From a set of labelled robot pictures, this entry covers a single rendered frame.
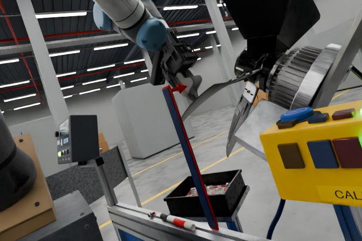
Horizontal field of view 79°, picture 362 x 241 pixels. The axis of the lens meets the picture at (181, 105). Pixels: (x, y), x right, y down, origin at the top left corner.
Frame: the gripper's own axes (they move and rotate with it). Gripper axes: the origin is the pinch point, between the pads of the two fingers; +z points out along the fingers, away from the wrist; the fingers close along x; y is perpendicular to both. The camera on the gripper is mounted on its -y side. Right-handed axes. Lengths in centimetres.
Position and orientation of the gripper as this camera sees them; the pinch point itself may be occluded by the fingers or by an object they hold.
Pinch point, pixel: (193, 99)
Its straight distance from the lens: 61.6
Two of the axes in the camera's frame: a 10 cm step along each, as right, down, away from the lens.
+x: 7.0, -2.4, 6.7
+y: 5.1, -5.0, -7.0
